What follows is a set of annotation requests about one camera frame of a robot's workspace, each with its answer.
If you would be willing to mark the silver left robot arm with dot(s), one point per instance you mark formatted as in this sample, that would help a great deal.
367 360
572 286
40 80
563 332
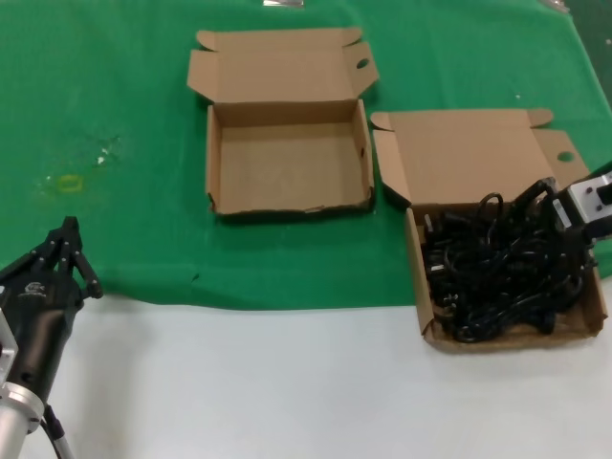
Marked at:
14 421

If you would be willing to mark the cardboard box with torn edge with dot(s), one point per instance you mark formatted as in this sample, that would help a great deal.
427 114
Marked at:
287 162

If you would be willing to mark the silver metal object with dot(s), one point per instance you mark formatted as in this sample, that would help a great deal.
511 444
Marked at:
284 3

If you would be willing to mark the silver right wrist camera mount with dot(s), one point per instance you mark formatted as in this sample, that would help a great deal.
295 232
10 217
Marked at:
585 201

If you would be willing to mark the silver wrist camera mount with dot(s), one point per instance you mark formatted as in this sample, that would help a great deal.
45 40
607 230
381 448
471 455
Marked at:
6 354
585 201

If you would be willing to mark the green table cloth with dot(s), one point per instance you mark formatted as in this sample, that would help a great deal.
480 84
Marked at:
119 86

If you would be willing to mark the white paper scrap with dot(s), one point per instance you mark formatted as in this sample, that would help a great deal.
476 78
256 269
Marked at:
102 160

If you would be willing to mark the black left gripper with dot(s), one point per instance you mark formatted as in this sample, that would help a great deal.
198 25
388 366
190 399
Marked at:
40 325

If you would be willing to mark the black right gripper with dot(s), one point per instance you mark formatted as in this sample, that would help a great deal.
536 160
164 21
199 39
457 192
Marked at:
582 235

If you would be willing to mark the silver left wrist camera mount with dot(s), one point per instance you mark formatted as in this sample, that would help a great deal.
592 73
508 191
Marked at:
6 354

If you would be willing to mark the grey metal object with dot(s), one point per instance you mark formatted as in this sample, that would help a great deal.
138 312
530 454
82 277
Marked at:
557 5

